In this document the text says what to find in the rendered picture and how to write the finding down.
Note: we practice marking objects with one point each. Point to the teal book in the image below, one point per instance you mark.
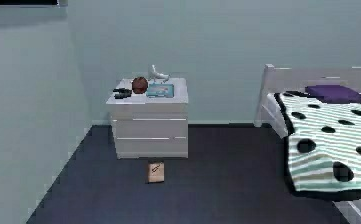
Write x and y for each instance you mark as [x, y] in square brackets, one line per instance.
[160, 90]

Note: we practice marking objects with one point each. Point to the white chest of drawers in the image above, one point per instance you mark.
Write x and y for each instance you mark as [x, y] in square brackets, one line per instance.
[151, 130]

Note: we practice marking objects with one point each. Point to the brown ball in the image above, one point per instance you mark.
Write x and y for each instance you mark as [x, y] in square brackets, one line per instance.
[139, 85]

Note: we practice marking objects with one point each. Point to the black remote control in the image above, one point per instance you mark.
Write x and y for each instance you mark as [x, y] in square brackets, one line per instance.
[122, 92]

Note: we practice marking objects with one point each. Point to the white bed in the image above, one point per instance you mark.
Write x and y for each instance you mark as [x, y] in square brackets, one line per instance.
[281, 83]

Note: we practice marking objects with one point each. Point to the striped spotted blanket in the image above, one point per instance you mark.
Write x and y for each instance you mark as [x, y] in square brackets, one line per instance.
[324, 146]

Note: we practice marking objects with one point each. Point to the purple pillow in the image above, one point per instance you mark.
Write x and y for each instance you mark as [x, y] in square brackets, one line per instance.
[334, 93]

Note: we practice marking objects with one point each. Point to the dark window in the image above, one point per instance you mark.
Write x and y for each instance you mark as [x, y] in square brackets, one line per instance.
[23, 2]

